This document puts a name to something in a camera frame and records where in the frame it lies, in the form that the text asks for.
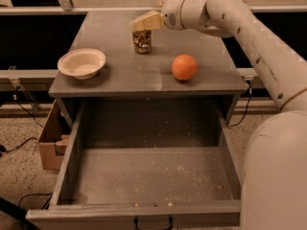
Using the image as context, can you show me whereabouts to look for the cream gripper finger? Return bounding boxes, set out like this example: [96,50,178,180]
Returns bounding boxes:
[134,11,157,19]
[131,12,163,32]

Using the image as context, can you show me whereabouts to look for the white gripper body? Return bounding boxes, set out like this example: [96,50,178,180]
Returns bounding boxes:
[161,0,185,30]

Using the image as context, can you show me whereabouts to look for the orange soda can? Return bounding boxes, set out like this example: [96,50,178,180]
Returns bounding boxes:
[132,31,152,54]

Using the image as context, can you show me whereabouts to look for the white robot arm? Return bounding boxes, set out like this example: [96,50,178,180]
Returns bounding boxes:
[130,0,307,230]

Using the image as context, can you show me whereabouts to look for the grey open top drawer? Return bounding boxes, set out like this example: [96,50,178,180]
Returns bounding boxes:
[27,100,241,230]

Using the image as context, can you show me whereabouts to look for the grey cabinet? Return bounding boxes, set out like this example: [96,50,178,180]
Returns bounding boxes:
[50,11,247,130]

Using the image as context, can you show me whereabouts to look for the orange fruit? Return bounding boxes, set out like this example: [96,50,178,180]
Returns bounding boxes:
[172,55,198,81]

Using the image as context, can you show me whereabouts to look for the white paper bowl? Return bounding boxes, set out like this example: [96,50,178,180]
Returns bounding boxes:
[58,48,106,80]

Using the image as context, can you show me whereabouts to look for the cardboard box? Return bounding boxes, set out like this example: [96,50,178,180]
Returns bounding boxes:
[38,102,71,170]

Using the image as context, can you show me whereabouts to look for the black cable behind cabinet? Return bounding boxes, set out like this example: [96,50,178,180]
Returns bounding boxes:
[228,80,253,128]

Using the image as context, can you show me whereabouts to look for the metal railing frame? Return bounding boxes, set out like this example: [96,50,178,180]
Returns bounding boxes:
[0,0,307,93]

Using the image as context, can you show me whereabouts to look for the black cable left floor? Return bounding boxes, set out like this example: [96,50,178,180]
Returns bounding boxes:
[0,137,38,155]

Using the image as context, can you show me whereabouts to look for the black drawer handle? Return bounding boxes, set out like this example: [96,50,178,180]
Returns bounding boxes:
[133,217,174,230]

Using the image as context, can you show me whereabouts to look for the black cable bottom left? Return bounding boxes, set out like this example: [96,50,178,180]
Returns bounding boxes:
[17,193,54,210]

